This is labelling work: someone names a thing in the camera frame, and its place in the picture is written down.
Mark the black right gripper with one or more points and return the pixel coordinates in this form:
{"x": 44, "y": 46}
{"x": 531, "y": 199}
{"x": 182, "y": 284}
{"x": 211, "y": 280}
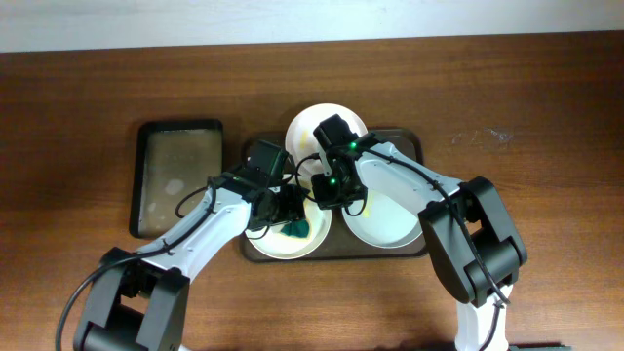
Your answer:
{"x": 327, "y": 201}

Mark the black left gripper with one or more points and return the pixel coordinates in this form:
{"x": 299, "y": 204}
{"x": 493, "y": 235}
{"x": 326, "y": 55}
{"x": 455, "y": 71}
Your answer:
{"x": 296, "y": 212}

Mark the green yellow sponge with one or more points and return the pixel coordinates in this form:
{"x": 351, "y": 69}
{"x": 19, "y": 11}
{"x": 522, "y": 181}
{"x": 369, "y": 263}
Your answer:
{"x": 299, "y": 229}

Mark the pinkish white plate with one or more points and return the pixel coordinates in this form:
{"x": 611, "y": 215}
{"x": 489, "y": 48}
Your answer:
{"x": 300, "y": 141}

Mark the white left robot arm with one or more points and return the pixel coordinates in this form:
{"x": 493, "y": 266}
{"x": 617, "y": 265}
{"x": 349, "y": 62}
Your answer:
{"x": 138, "y": 301}

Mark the large brown serving tray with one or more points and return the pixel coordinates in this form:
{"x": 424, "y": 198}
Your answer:
{"x": 341, "y": 243}

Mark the small dark sponge tray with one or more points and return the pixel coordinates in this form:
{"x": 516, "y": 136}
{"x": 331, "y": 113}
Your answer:
{"x": 173, "y": 161}

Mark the pale green plate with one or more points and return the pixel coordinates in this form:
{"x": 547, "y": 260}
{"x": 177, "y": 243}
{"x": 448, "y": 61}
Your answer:
{"x": 382, "y": 222}

